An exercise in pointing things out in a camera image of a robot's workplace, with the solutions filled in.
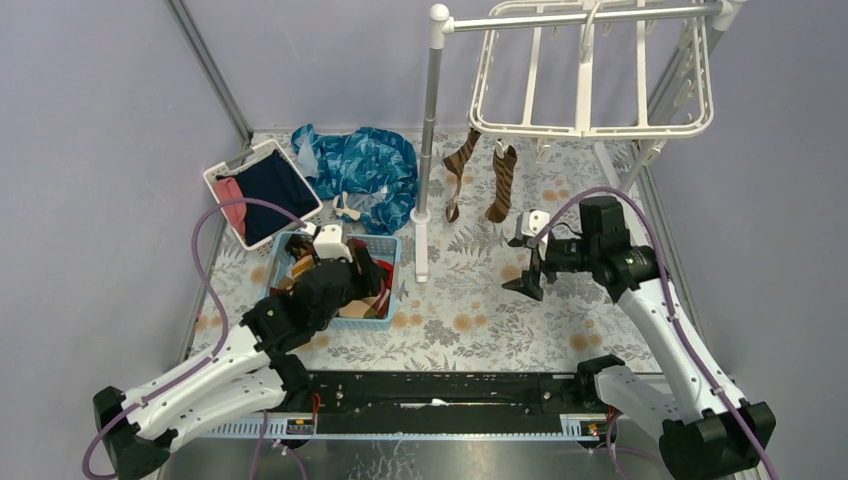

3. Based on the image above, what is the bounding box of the white clip drying hanger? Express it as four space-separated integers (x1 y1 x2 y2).
467 0 717 164

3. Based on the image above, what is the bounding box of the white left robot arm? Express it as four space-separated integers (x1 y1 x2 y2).
93 246 391 479

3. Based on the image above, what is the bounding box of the blue patterned cloth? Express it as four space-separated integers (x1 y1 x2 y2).
291 124 419 235

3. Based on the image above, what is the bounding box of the silver white drying rack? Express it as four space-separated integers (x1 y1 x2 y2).
411 1 744 283

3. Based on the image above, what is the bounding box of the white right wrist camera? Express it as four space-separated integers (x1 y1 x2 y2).
521 210 551 260

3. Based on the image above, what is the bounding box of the brown striped sock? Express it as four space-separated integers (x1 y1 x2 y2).
485 146 518 223
443 128 481 223

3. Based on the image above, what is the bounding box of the pile of assorted socks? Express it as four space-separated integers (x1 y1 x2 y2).
263 233 400 328

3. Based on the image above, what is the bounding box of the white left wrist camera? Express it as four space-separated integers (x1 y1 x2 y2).
298 222 353 262

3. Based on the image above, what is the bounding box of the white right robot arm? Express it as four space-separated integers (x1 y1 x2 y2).
503 192 776 479

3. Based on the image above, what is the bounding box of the floral patterned table mat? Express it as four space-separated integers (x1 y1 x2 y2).
211 131 660 374

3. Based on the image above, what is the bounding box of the pink folded garment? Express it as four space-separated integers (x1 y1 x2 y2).
213 176 248 241

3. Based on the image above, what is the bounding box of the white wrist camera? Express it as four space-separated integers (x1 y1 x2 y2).
298 222 353 262
521 210 551 260

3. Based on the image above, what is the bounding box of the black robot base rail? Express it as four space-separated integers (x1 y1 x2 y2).
271 370 612 438

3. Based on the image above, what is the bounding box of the light blue sock basket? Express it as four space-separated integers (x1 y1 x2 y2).
258 231 402 331

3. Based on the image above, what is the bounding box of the dark navy folded garment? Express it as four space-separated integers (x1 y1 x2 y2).
213 150 319 246

